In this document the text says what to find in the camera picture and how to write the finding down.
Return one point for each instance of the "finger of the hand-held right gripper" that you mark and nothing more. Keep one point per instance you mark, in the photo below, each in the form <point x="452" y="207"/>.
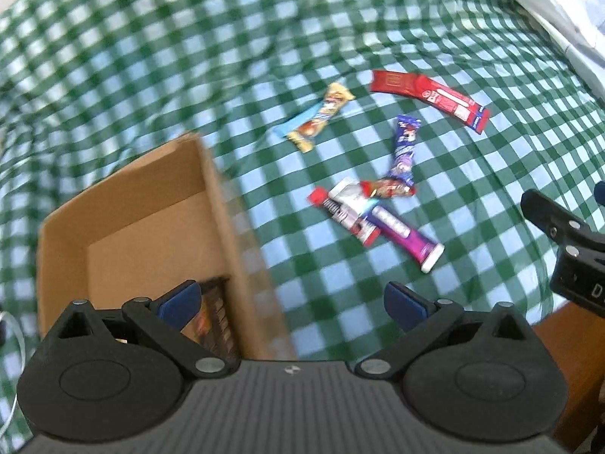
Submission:
<point x="550" y="213"/>

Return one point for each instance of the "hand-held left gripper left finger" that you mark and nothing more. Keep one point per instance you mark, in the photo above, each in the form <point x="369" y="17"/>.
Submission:
<point x="182" y="301"/>

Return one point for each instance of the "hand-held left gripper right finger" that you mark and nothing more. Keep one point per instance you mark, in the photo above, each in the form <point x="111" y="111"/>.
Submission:
<point x="402" y="303"/>

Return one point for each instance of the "dark chocolate packet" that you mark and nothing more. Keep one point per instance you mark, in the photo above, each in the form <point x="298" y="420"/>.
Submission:
<point x="218" y="312"/>

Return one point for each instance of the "long purple snack bar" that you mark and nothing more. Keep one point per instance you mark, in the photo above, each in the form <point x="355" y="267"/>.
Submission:
<point x="406" y="236"/>

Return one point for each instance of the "brown cardboard box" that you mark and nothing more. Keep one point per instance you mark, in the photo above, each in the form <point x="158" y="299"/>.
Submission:
<point x="142" y="246"/>

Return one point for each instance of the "red snack bar white label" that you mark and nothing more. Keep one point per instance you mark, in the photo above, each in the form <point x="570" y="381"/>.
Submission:
<point x="456" y="104"/>

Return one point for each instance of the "purple chocolate packet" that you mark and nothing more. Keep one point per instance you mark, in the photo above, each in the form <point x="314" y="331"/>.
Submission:
<point x="404" y="151"/>

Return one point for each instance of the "yellow snack bar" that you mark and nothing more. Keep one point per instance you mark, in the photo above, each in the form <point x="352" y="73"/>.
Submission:
<point x="321" y="116"/>

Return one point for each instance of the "red black white snack bar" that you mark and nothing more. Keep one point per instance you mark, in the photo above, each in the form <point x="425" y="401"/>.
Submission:
<point x="342" y="215"/>

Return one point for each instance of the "small red candy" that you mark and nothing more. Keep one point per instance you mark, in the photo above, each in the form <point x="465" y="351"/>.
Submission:
<point x="390" y="189"/>

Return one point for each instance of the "white printed cloth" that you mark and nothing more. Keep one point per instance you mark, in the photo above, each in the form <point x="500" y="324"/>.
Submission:
<point x="557" y="0"/>

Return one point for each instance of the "green checked cloth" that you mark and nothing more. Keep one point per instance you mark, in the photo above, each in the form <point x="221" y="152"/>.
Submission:
<point x="331" y="33"/>

